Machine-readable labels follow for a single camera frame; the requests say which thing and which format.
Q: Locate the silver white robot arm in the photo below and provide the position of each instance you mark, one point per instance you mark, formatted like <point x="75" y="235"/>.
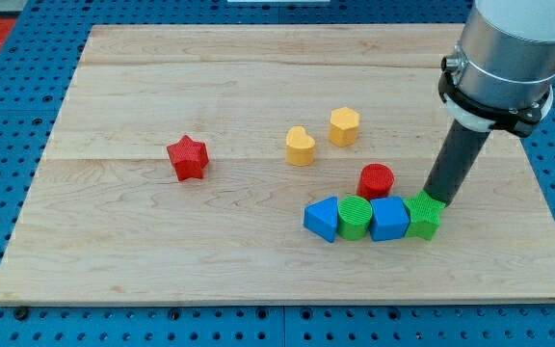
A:
<point x="500" y="74"/>

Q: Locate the yellow heart block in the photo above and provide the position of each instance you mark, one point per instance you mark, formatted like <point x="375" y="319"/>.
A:
<point x="300" y="147"/>

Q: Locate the blue triangle block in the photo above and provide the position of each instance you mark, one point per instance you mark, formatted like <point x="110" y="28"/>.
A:
<point x="321" y="218"/>

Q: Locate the yellow hexagon block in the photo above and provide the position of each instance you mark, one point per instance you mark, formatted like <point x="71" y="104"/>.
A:
<point x="344" y="126"/>

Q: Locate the green cylinder block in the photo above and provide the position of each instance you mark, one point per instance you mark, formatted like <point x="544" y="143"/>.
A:
<point x="354" y="216"/>

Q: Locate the red star block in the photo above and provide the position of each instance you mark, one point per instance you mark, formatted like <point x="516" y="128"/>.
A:
<point x="188" y="158"/>

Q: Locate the red cylinder block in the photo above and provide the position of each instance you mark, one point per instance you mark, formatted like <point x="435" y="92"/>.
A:
<point x="375" y="181"/>

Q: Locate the blue cube block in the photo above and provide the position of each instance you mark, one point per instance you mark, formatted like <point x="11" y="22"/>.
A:
<point x="390" y="219"/>

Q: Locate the green star block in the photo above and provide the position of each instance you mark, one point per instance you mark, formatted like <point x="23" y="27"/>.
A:
<point x="424" y="212"/>

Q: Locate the light wooden board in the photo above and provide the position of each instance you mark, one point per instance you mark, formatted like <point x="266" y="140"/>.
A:
<point x="107" y="223"/>

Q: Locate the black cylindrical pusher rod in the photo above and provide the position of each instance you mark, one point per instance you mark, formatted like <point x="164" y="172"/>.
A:
<point x="458" y="153"/>

